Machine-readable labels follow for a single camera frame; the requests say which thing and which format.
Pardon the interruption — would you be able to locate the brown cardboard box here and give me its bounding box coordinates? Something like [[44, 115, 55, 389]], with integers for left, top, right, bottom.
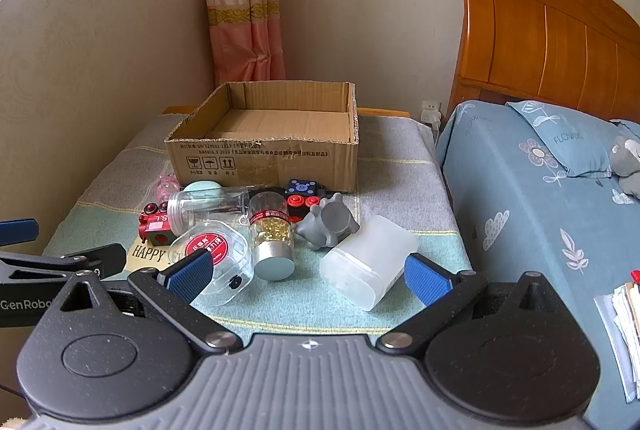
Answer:
[[164, 81, 360, 193]]

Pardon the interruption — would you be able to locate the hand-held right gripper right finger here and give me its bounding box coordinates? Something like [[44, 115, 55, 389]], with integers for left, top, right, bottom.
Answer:
[[376, 254, 571, 356]]

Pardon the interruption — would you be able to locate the grey plush toy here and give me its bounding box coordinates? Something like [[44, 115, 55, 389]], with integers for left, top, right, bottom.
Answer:
[[610, 135, 640, 201]]

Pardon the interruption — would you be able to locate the orange wooden headboard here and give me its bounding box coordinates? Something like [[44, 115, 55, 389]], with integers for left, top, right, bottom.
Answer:
[[447, 0, 640, 123]]

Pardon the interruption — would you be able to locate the red toy train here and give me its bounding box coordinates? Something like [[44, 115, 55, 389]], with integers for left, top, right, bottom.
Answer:
[[137, 202, 176, 247]]

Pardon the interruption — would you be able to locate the grey elephant toy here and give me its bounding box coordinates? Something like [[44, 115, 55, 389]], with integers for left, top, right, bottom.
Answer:
[[294, 192, 361, 251]]

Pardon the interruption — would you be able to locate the black red blue cube toy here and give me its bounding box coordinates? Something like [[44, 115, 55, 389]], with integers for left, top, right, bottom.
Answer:
[[285, 179, 328, 223]]

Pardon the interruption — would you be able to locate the blue flower bed sheet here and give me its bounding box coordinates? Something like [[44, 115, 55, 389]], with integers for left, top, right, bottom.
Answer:
[[435, 100, 640, 430]]

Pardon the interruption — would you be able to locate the stack of papers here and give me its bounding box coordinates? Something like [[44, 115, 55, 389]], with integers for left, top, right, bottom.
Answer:
[[594, 270, 640, 403]]

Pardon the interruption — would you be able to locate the round clear red-label container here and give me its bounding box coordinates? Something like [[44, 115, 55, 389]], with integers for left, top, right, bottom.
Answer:
[[167, 220, 253, 308]]

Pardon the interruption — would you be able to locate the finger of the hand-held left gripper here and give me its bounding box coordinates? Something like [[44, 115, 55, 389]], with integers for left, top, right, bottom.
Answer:
[[0, 243, 127, 285], [0, 219, 39, 247]]

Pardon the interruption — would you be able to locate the blue flower pillow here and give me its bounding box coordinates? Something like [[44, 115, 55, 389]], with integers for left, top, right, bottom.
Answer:
[[505, 100, 640, 179]]

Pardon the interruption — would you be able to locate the capsule bottle with red label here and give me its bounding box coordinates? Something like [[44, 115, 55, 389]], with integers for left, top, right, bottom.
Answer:
[[248, 191, 296, 281]]

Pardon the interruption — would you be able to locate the wooden table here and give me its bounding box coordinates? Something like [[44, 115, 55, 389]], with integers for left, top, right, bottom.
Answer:
[[162, 104, 416, 121]]

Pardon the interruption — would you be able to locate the teal round lid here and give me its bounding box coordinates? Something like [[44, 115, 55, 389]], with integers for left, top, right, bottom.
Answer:
[[182, 180, 223, 195]]

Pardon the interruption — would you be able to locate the pink toy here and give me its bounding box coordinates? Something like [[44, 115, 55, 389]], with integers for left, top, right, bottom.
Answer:
[[155, 174, 181, 205]]

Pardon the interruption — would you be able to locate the clear plastic jar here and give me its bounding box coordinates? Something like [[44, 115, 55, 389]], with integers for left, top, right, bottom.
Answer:
[[167, 185, 251, 231]]

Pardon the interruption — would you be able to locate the checked table cloth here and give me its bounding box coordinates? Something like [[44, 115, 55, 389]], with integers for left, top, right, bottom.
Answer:
[[42, 112, 473, 346]]

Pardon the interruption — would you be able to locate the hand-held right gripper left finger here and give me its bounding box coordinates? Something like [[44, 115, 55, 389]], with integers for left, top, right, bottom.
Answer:
[[55, 250, 244, 357]]

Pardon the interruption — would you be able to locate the yellow greeting card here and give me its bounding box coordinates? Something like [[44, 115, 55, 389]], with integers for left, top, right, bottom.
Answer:
[[122, 237, 173, 273]]

